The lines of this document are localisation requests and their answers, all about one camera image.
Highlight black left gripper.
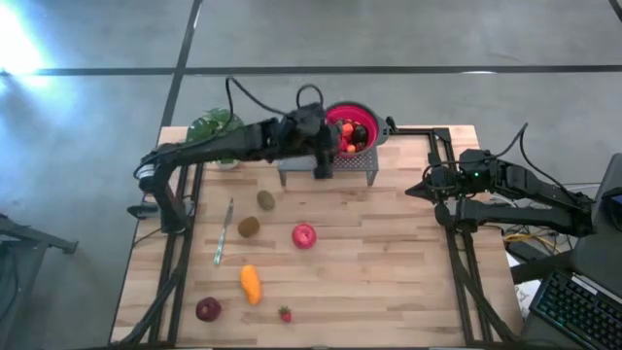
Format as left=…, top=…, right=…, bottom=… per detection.
left=281, top=104, right=347, bottom=180

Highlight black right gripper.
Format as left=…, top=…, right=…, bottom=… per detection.
left=405, top=150, right=495, bottom=228

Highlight big bright red apple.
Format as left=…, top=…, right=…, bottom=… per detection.
left=292, top=223, right=319, bottom=250

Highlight dark red toy apple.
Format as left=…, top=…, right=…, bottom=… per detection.
left=194, top=297, right=224, bottom=323

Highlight grey perforated metal stand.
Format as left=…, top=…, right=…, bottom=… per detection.
left=277, top=145, right=380, bottom=187

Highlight red colander bowl grey rim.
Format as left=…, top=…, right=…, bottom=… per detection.
left=324, top=100, right=392, bottom=159

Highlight green potted plant white pot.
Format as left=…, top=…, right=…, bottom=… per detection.
left=187, top=107, right=247, bottom=170

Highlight white paper sheet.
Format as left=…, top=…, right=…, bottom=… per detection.
left=507, top=252, right=541, bottom=320

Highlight silver table knife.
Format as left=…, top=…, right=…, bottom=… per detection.
left=213, top=197, right=235, bottom=266

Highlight dark grey laptop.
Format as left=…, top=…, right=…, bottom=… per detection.
left=568, top=153, right=622, bottom=298

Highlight black backlit keyboard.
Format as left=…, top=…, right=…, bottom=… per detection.
left=528, top=265, right=622, bottom=350

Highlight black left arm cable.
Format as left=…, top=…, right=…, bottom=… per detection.
left=224, top=76, right=326, bottom=142

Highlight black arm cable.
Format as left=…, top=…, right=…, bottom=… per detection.
left=224, top=76, right=326, bottom=142
left=422, top=122, right=597, bottom=205

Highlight black aluminium table frame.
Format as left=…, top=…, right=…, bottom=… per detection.
left=110, top=126, right=524, bottom=347

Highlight yellow cable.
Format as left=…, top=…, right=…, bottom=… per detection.
left=502, top=231, right=553, bottom=245

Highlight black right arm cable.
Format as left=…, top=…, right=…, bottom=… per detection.
left=422, top=122, right=597, bottom=205

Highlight white cable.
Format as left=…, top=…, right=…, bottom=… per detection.
left=558, top=182, right=604, bottom=194

